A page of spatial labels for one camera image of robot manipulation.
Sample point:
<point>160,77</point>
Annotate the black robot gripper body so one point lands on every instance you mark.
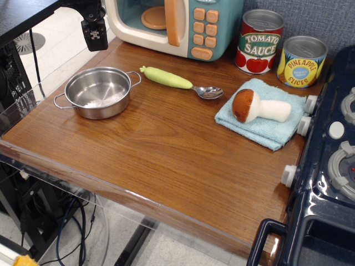
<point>92,12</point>

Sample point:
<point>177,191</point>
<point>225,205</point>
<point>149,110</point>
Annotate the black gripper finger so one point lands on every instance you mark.
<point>95,34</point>

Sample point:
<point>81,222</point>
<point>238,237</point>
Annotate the plush brown white mushroom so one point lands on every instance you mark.
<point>247,105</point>

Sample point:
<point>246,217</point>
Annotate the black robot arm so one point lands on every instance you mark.
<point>73,4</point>

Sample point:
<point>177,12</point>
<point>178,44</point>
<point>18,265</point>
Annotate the light blue folded towel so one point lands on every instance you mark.
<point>268,133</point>

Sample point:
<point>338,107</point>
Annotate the small steel pot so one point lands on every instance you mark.
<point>98,93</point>

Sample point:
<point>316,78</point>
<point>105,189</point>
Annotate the black desk at left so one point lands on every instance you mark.
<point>19,16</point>

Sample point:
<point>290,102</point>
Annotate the toy microwave oven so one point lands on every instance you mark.
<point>200,30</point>

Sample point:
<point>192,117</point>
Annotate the tomato sauce can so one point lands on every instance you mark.
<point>259,39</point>

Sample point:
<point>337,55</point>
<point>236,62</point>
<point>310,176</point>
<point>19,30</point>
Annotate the pineapple slices can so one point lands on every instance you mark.
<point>302,60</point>

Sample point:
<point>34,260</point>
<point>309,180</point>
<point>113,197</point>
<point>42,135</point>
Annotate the white stove knob upper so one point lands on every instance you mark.
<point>310,104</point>

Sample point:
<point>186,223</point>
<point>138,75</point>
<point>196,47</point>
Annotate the white stove knob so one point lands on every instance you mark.
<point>310,104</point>
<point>304,125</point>
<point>288,175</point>

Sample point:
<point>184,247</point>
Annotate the white stove knob middle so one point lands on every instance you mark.
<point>304,125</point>

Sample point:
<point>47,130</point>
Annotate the yellow object bottom left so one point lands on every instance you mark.
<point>24,260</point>

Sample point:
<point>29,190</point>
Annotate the white stove knob lower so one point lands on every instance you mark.
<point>288,175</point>

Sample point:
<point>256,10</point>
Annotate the dark blue toy stove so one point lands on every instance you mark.
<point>319,229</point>

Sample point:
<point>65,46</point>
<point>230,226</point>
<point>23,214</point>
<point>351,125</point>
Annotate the green handled metal spoon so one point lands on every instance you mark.
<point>175,81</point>

